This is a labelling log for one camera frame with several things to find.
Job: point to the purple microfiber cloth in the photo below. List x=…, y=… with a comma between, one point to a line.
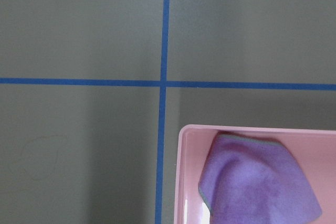
x=245, y=180

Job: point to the pink plastic bin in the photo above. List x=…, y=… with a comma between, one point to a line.
x=313, y=149

